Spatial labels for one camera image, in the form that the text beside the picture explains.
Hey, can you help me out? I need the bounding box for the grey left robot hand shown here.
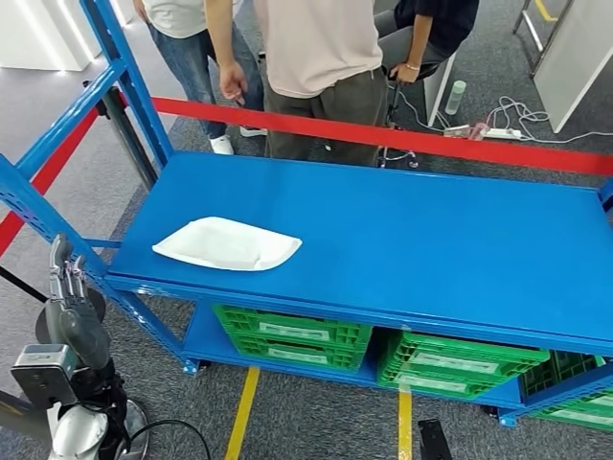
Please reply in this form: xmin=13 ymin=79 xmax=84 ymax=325
xmin=44 ymin=233 xmax=113 ymax=374

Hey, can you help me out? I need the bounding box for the white curved plastic part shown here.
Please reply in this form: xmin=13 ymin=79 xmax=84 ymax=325
xmin=151 ymin=216 xmax=304 ymax=273

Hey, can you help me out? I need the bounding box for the blue metal shelf rack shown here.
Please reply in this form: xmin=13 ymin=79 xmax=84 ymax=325
xmin=0 ymin=0 xmax=613 ymax=434

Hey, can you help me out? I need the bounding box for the black round base stand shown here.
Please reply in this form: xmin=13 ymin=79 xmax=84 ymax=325
xmin=0 ymin=264 xmax=108 ymax=348

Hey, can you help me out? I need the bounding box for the red barrier belt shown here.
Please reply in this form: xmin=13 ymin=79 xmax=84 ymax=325
xmin=149 ymin=95 xmax=613 ymax=178
xmin=0 ymin=104 xmax=103 ymax=260

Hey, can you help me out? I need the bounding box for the white platform block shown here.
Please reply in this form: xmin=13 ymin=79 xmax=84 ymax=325
xmin=0 ymin=0 xmax=138 ymax=73

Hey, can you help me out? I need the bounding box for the person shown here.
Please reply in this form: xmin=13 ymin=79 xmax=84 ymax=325
xmin=373 ymin=0 xmax=482 ymax=87
xmin=204 ymin=0 xmax=390 ymax=169
xmin=132 ymin=0 xmax=269 ymax=157

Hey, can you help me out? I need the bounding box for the yellow floor tape strip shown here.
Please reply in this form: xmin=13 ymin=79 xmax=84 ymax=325
xmin=397 ymin=389 xmax=414 ymax=460

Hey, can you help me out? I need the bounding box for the black stool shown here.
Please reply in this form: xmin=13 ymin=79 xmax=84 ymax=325
xmin=376 ymin=63 xmax=422 ymax=172

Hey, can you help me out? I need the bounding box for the white desk panel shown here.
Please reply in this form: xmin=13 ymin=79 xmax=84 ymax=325
xmin=423 ymin=52 xmax=456 ymax=128

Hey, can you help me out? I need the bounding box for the pale green bottle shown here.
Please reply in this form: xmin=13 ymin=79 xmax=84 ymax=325
xmin=444 ymin=79 xmax=467 ymax=118

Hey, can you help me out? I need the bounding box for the white power strip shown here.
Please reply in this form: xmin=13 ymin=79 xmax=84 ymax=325
xmin=483 ymin=126 xmax=523 ymax=142

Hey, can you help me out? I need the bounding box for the dark green plastic crate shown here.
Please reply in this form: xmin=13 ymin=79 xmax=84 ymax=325
xmin=519 ymin=351 xmax=601 ymax=399

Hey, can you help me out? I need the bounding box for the white board panel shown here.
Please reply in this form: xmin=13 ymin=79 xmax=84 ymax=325
xmin=532 ymin=0 xmax=613 ymax=135

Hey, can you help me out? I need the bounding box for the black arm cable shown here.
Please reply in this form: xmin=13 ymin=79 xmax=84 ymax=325
xmin=128 ymin=418 xmax=212 ymax=460

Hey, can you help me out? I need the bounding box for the chrome barrier post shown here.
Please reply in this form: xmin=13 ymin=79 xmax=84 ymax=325
xmin=82 ymin=79 xmax=160 ymax=191

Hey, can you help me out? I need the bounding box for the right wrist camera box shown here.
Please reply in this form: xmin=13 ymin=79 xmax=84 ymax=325
xmin=417 ymin=417 xmax=454 ymax=460

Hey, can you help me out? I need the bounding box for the white cable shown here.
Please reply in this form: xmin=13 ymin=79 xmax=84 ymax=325
xmin=484 ymin=95 xmax=613 ymax=147

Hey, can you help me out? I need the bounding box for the grey metal frame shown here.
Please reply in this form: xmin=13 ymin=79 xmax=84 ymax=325
xmin=512 ymin=0 xmax=577 ymax=80

